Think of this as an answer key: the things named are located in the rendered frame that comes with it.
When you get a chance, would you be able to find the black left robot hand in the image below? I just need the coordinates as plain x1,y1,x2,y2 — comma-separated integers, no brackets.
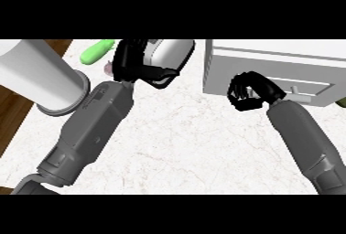
111,38,184,90

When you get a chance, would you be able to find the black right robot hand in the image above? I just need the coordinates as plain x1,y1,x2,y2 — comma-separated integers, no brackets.
227,70,289,112

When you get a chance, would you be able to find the grey drawer front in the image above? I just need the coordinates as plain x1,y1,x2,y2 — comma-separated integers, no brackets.
201,54,346,108

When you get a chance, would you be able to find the small pink object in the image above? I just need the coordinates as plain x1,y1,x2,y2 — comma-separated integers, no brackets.
102,59,117,76

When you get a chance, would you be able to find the green vegetable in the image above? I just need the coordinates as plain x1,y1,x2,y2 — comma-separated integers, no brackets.
79,39,117,66

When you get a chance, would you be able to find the white cabinet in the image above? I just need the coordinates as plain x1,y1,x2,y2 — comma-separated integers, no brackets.
204,38,346,69

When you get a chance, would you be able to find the olive green object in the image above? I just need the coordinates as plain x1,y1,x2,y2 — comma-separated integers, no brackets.
334,96,346,110

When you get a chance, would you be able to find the large white cylinder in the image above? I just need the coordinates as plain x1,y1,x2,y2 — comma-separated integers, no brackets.
0,38,92,118

